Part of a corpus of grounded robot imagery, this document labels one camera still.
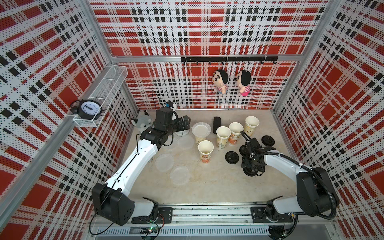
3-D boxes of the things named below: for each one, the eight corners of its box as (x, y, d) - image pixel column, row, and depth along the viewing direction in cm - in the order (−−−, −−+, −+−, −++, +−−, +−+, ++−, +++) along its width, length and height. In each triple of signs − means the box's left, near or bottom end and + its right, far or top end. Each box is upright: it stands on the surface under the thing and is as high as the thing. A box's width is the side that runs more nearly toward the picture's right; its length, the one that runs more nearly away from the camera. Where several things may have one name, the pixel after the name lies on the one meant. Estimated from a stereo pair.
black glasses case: (213, 133, 109) (213, 131, 107) (212, 118, 118) (212, 116, 116) (222, 133, 109) (222, 131, 107) (220, 118, 118) (220, 116, 116)
